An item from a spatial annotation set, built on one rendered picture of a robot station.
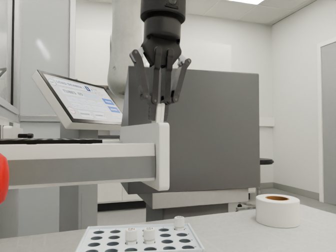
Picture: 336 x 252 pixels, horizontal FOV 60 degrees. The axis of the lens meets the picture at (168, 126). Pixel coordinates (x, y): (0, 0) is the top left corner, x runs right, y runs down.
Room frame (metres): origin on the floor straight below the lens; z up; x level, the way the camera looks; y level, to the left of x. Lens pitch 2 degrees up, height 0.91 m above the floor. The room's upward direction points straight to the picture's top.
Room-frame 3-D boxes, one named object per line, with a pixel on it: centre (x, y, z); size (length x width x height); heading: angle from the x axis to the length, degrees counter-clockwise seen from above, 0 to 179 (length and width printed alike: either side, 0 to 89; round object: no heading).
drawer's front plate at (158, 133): (0.60, 0.06, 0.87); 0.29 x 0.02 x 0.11; 22
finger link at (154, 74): (0.58, 0.03, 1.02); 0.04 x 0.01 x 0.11; 23
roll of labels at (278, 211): (0.50, -0.19, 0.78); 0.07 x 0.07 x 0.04
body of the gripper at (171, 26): (0.58, 0.01, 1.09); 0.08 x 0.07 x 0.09; 113
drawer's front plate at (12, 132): (0.80, 0.42, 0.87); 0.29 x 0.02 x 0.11; 22
